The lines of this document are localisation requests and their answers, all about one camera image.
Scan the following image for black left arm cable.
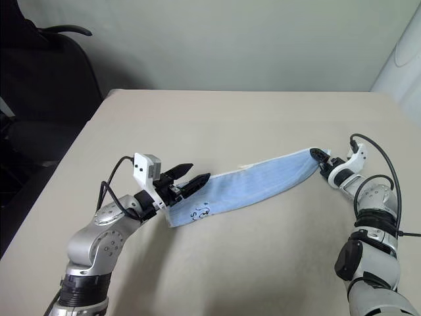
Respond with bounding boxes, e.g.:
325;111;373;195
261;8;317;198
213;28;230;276
96;155;143;222

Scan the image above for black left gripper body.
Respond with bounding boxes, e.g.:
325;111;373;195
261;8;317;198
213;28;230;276
154;174;185;207

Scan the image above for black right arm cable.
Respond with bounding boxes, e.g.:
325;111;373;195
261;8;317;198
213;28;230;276
349;132;421;238

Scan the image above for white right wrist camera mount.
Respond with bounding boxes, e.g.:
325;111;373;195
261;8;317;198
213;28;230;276
327;140;368;189

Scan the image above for white rounded panel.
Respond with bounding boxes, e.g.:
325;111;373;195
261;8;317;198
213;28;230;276
369;18;421;117

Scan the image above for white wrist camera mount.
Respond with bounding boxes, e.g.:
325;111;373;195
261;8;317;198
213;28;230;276
327;140;368;189
132;152;166;210

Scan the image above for light blue towel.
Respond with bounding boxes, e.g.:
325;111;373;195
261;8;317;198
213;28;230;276
166;147;332;229

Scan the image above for black office chair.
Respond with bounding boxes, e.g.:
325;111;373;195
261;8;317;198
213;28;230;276
0;0;105;211

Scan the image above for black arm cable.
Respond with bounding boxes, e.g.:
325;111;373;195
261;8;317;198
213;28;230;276
349;132;421;238
96;155;143;222

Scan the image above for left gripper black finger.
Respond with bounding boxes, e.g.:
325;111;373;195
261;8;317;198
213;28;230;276
179;172;212;199
165;161;193;181

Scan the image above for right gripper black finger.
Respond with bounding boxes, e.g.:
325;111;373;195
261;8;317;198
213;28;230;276
309;147;330;163

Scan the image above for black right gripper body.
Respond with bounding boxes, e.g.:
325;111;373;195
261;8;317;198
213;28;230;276
317;157;345;180

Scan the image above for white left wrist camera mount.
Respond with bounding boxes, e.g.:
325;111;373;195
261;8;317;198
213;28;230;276
132;152;166;210

